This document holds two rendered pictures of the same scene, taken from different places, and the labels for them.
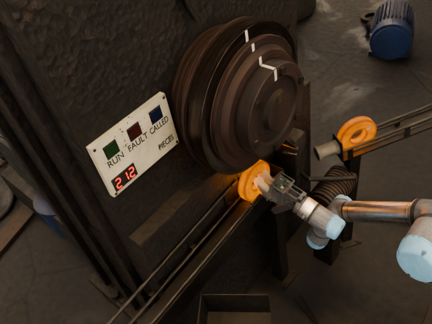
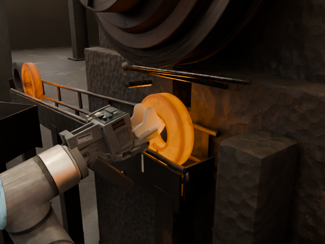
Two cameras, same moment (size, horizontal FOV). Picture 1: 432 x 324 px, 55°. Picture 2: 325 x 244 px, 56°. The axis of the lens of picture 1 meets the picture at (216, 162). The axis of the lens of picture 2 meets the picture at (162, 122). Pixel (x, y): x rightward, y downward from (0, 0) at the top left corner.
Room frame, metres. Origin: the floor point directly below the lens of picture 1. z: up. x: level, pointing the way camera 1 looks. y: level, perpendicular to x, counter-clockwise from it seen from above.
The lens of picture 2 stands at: (1.07, -0.72, 0.97)
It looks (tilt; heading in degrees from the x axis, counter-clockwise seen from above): 19 degrees down; 93
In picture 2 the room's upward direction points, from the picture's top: straight up
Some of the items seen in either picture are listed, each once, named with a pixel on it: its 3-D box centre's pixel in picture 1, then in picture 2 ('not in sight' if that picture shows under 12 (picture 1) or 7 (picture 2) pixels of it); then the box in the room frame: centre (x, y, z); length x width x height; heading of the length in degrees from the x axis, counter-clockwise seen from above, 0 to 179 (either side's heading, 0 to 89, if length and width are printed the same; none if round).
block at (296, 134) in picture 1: (290, 154); (253, 208); (1.19, -0.30, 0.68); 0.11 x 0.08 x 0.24; 41
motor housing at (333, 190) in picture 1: (332, 217); not in sight; (1.14, -0.47, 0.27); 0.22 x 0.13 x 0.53; 131
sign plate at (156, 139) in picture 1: (137, 144); not in sight; (0.89, 0.20, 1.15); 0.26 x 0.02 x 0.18; 131
